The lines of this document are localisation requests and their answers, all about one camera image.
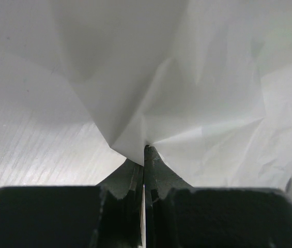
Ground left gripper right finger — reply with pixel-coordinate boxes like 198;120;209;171
144;146;292;247

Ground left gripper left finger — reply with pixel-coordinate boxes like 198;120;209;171
0;160;143;247

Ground white wrapping paper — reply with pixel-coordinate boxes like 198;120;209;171
0;1;292;199

